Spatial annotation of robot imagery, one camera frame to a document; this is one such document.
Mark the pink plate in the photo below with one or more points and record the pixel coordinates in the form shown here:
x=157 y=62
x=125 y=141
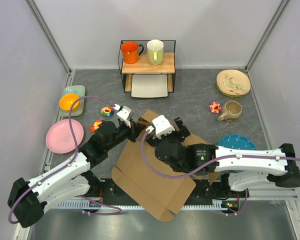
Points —
x=59 y=138

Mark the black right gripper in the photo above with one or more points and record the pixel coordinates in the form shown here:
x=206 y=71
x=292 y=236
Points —
x=182 y=133

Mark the rainbow flower toy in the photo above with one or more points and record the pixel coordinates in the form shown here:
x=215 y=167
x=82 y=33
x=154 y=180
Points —
x=107 y=111

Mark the orange flower toy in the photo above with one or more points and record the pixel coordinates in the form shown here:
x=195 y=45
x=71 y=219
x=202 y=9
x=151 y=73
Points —
x=96 y=125

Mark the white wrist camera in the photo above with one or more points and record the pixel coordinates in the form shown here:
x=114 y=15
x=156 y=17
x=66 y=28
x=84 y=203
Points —
x=160 y=126
x=124 y=114

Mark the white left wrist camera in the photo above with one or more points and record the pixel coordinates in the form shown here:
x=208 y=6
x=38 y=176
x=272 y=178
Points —
x=124 y=114

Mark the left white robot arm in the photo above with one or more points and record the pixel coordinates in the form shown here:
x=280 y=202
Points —
x=30 y=200

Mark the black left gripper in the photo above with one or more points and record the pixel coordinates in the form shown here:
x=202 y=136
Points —
x=135 y=129

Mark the blue dotted plate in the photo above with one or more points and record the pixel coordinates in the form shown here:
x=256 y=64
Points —
x=236 y=141

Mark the light green rectangular plate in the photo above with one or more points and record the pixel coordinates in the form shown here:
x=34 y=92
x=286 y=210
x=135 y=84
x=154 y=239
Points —
x=78 y=108

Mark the white cable duct rail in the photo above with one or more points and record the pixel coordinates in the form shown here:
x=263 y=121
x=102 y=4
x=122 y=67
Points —
x=82 y=204

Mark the beige ceramic mug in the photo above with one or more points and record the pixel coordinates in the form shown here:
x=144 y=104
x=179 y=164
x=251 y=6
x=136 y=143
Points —
x=231 y=111

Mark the brown cardboard box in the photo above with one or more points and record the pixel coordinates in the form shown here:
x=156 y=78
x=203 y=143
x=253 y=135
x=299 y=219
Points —
x=162 y=197

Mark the orange bowl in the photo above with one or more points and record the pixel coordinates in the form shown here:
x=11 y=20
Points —
x=67 y=100

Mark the orange mug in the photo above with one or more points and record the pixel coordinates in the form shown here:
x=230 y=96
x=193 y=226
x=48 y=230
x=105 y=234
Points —
x=131 y=51

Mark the pale green mug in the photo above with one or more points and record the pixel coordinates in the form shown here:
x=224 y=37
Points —
x=155 y=51

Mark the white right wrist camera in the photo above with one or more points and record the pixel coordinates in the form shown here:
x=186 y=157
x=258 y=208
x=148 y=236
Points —
x=160 y=126

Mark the floral beige plate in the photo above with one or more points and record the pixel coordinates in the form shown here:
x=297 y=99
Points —
x=233 y=83

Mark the pink flower toy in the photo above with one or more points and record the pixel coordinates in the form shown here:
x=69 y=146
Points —
x=215 y=107

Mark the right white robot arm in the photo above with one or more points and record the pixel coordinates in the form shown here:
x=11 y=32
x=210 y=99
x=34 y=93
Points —
x=244 y=168

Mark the white tray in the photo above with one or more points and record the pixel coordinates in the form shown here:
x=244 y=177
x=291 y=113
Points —
x=149 y=86

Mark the black wire wooden shelf rack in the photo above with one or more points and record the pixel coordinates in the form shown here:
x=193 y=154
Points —
x=143 y=66

